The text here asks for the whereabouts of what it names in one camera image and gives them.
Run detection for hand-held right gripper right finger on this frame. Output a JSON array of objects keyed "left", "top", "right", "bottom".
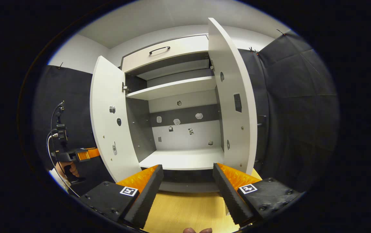
[{"left": 213, "top": 163, "right": 304, "bottom": 226}]

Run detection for white cabinet bottom board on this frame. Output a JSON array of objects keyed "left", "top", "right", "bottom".
[{"left": 139, "top": 147, "right": 224, "bottom": 171}]

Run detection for white cabinet drawer front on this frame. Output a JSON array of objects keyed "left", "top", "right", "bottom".
[{"left": 121, "top": 34, "right": 210, "bottom": 73}]

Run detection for black curved drawer handle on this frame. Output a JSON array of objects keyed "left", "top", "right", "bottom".
[{"left": 149, "top": 46, "right": 171, "bottom": 55}]

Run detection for black and white cable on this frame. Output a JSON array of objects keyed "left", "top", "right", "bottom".
[{"left": 46, "top": 102, "right": 81, "bottom": 198}]

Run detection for white cabinet shelf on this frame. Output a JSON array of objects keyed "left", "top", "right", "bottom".
[{"left": 125, "top": 76, "right": 217, "bottom": 101}]

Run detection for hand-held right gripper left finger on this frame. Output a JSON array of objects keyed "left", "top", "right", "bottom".
[{"left": 79, "top": 164, "right": 165, "bottom": 229}]

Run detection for shoe cabinet door cherry sticker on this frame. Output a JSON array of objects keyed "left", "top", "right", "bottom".
[{"left": 208, "top": 18, "right": 258, "bottom": 175}]

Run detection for shoe cabinet door camera sticker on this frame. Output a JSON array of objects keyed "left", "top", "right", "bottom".
[{"left": 90, "top": 56, "right": 142, "bottom": 183}]

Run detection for black backdrop cloth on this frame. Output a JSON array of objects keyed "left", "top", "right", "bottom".
[{"left": 32, "top": 31, "right": 340, "bottom": 194}]

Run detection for double-door shoe cabinet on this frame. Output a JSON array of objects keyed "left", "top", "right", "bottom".
[{"left": 90, "top": 18, "right": 258, "bottom": 194}]

